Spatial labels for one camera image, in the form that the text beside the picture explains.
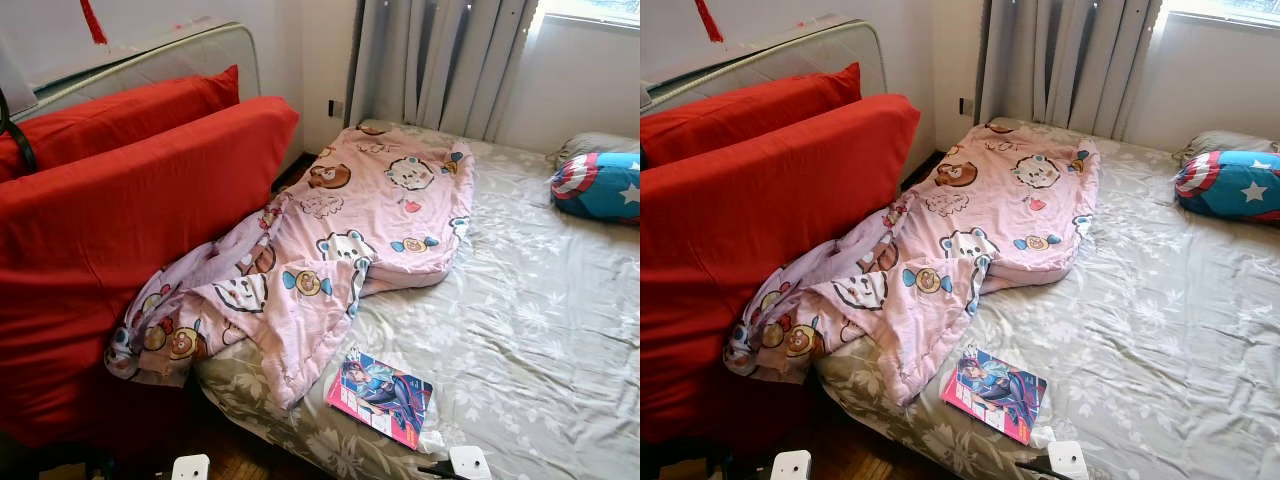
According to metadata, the white handbag with black handles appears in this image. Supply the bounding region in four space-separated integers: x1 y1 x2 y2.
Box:
0 45 41 176

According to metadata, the grey pleated curtain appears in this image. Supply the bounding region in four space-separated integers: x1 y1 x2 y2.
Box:
975 0 1166 141
347 0 541 141

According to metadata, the colourful comic book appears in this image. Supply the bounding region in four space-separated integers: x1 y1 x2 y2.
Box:
326 347 435 451
941 345 1049 446

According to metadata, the thin red covered cushion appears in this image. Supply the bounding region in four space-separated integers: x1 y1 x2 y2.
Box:
0 65 241 183
640 62 863 169

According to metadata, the star and stripes bolster pillow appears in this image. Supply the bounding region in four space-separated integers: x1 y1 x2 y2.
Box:
1175 150 1280 223
550 152 641 224

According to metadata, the bright window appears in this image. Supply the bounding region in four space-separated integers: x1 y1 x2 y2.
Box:
1165 0 1280 28
540 0 641 28

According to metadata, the bed with grey floral sheet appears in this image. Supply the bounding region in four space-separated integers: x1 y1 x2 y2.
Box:
812 117 1280 480
195 118 641 480

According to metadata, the pink cartoon bear quilt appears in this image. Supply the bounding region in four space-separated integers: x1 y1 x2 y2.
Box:
725 122 1101 406
105 124 476 411

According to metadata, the flat grey pillow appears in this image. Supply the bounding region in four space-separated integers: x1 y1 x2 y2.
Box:
1178 130 1280 166
553 131 641 169

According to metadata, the thick red covered mattress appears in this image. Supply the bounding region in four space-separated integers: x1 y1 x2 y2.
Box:
640 93 921 446
0 95 301 451

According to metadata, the red hanging tassel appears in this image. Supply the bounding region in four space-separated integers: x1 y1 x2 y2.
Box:
695 0 723 44
80 0 108 46

